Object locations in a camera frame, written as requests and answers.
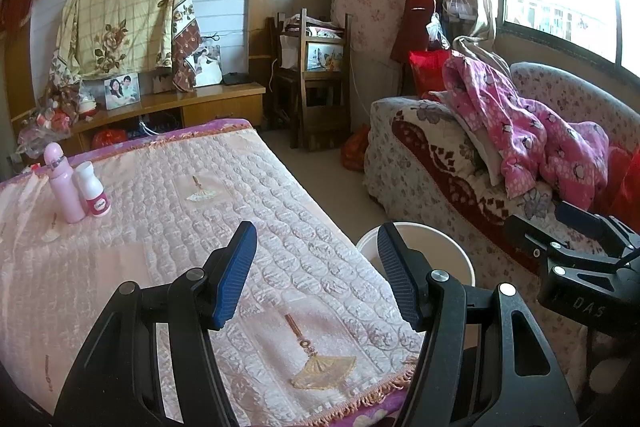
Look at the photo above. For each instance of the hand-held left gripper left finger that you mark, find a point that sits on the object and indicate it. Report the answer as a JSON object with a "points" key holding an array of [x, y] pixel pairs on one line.
{"points": [[230, 277]]}

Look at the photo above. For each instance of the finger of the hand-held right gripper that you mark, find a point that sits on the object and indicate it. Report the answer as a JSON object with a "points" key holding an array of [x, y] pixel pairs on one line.
{"points": [[530, 234], [577, 214]]}

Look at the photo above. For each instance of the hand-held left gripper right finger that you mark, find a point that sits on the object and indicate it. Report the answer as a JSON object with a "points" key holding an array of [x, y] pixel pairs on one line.
{"points": [[400, 277]]}

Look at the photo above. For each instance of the white bucket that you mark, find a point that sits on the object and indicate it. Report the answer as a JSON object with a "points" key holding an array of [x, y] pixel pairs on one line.
{"points": [[440, 252]]}

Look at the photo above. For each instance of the pink quilted table cover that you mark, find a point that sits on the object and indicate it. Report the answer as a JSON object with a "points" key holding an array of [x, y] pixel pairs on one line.
{"points": [[150, 232]]}

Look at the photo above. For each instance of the pink printed garment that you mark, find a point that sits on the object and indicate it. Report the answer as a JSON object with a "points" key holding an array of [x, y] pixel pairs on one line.
{"points": [[525, 132]]}

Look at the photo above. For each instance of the red plastic bag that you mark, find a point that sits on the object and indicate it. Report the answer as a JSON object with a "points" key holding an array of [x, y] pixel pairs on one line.
{"points": [[355, 149]]}

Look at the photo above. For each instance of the floral covered sofa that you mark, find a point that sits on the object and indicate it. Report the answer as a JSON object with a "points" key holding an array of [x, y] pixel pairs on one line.
{"points": [[425, 142]]}

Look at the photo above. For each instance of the white bottle pink label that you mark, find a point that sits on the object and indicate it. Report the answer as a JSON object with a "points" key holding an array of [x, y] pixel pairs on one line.
{"points": [[92, 192]]}

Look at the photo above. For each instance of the wooden cabinet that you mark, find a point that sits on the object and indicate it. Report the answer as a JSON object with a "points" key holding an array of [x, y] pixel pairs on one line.
{"points": [[215, 104]]}

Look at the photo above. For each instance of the red lantern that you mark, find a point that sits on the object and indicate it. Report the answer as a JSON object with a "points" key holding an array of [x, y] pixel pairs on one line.
{"points": [[109, 139]]}

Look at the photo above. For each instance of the wooden chair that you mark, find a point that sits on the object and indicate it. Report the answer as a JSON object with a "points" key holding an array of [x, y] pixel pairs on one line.
{"points": [[320, 107]]}

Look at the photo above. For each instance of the red pillow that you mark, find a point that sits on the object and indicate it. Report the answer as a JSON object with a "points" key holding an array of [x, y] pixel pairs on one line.
{"points": [[427, 72]]}

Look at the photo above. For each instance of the wedding photo print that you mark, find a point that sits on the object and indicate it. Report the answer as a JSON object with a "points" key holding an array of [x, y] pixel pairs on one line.
{"points": [[207, 67]]}

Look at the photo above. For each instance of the framed couple photo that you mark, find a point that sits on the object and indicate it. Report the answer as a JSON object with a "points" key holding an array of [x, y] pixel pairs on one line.
{"points": [[122, 91]]}

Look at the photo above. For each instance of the pile of toys and bags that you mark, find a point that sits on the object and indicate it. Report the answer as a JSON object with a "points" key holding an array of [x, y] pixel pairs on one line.
{"points": [[50, 122]]}

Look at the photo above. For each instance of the clear hanging plastic bag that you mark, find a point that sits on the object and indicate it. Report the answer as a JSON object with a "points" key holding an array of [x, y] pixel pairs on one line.
{"points": [[460, 4]]}

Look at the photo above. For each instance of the red hanging garment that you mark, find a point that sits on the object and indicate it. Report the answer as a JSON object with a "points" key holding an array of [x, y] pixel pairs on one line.
{"points": [[415, 22]]}

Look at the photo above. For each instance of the yellow checked floral cloth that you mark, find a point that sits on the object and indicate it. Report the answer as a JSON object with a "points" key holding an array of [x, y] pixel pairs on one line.
{"points": [[125, 17]]}

